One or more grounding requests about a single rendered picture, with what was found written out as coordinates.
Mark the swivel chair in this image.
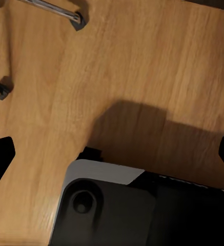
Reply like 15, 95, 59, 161
0, 0, 86, 100

